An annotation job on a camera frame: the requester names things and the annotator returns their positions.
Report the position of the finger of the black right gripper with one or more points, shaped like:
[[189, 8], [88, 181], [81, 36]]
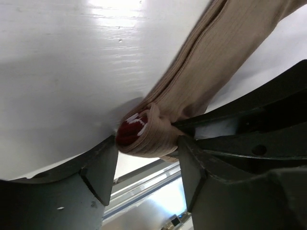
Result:
[[281, 102], [259, 152]]

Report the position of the aluminium table frame rail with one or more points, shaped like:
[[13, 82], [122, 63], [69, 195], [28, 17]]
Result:
[[149, 198]]

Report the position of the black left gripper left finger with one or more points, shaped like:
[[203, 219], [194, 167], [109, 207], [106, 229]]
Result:
[[71, 196]]

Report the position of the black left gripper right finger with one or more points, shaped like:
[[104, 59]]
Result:
[[221, 196]]

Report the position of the tan sock with red cuff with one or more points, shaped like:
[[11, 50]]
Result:
[[222, 40]]

